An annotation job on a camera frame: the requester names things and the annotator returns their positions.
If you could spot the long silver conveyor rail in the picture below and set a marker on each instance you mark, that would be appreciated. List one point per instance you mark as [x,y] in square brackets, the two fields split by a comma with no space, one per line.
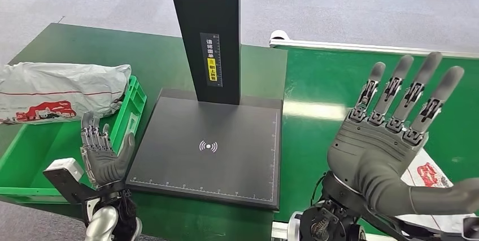
[374,48]

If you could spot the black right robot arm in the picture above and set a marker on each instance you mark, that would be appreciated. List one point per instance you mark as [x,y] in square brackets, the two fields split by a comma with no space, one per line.
[336,213]

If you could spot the green plastic crate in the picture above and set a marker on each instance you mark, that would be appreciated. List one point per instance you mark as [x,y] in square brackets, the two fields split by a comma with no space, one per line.
[37,157]

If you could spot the green conveyor belt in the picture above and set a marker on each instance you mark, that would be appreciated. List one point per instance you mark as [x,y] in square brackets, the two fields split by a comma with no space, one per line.
[318,82]

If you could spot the smooth grey mailer package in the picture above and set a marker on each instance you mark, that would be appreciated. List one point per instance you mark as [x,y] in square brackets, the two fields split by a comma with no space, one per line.
[426,174]

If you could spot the short silver conveyor rail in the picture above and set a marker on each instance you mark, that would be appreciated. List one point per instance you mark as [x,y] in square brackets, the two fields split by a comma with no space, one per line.
[280,232]

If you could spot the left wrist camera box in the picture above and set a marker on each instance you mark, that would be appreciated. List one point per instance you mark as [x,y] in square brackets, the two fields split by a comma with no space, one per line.
[69,181]

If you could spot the dark green table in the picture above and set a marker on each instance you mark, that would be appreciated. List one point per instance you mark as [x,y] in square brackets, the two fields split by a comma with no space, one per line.
[112,45]

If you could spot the yellow and grey machine label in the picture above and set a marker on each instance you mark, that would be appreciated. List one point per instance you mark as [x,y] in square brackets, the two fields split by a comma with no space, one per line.
[211,59]

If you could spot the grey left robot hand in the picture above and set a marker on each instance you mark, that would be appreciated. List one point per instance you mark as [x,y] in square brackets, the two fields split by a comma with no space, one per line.
[106,164]

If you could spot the black inbound scanning machine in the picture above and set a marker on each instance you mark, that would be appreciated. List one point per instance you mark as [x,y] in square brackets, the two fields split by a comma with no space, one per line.
[209,172]

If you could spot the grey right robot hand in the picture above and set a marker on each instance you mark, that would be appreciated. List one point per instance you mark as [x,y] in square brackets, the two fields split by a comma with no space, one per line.
[374,157]

